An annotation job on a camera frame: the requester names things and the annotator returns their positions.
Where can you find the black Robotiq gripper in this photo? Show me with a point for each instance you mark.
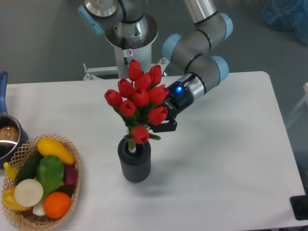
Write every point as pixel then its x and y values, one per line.
pixel 180 97

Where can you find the red tulip bouquet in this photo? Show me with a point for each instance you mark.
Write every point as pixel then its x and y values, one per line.
pixel 138 102

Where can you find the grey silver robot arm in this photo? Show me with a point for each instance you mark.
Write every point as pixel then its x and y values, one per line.
pixel 131 31

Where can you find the dark grey ribbed vase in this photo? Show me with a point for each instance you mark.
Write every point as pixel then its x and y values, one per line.
pixel 136 166

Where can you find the purple red onion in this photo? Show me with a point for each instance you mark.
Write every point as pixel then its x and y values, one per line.
pixel 70 175

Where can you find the yellow squash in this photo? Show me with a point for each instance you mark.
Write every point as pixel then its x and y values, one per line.
pixel 48 146

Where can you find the green lettuce leaf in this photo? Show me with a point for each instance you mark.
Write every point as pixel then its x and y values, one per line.
pixel 50 173

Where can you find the orange fruit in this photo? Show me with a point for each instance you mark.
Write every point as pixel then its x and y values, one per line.
pixel 56 205

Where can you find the dark green cucumber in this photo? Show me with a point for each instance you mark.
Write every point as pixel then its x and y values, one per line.
pixel 29 168

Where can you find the black device at table edge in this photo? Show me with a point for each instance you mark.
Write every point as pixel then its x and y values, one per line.
pixel 300 206

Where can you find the blue plastic bag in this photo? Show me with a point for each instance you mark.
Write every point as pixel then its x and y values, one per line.
pixel 287 15

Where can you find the white round radish slice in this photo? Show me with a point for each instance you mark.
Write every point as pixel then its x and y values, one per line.
pixel 28 192

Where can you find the yellow banana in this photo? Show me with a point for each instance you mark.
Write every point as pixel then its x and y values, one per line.
pixel 10 172

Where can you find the woven wicker basket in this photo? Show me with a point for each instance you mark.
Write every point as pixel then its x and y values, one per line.
pixel 26 220

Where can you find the yellow bell pepper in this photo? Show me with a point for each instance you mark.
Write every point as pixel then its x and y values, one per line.
pixel 9 201

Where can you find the blue handled saucepan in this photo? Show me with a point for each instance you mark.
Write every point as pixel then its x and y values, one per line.
pixel 12 135

